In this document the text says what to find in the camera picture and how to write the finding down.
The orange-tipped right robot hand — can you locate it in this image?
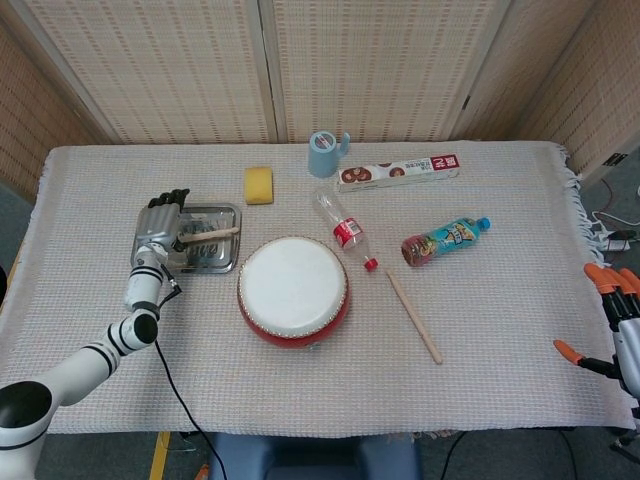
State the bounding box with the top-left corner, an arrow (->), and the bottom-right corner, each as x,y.
552,263 -> 640,401

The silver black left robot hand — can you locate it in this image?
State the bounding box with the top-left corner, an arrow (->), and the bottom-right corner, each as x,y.
133,188 -> 192,251

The wooden drumstick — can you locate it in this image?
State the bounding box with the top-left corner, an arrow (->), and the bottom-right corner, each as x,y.
384,269 -> 445,365
178,226 -> 240,245

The stainless steel tray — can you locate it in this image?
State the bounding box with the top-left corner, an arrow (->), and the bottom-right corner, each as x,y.
130,202 -> 243,276

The red drum white head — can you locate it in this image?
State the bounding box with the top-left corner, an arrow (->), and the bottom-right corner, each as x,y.
236,236 -> 352,351

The white power strip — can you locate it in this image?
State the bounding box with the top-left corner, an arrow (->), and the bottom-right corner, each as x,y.
595,235 -> 633,254

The yellow sponge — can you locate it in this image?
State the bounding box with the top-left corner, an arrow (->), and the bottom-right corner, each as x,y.
244,166 -> 275,206

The white woven tablecloth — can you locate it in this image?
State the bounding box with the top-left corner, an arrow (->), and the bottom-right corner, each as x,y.
0,140 -> 626,436

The bamboo folding screen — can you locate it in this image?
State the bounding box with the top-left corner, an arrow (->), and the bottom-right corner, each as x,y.
0,0 -> 640,201

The light blue mug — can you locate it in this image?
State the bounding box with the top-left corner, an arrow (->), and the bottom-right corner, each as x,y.
306,130 -> 352,179

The empty clear bottle red label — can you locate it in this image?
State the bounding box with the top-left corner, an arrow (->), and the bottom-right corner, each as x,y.
312,185 -> 380,272

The colourful drink bottle blue cap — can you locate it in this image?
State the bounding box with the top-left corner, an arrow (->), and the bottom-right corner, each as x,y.
400,215 -> 492,270

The long white cookie-print box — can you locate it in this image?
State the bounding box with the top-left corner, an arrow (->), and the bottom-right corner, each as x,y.
337,152 -> 462,194

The blue padded seat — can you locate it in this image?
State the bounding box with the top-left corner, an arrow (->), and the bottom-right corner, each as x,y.
207,430 -> 424,480

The white floor cable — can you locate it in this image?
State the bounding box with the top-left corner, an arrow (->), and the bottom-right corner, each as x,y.
592,209 -> 640,234

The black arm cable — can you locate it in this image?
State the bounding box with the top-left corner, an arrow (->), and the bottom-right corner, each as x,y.
153,264 -> 226,480

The black floor cable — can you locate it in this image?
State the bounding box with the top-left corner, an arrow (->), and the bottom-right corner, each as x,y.
440,432 -> 470,480

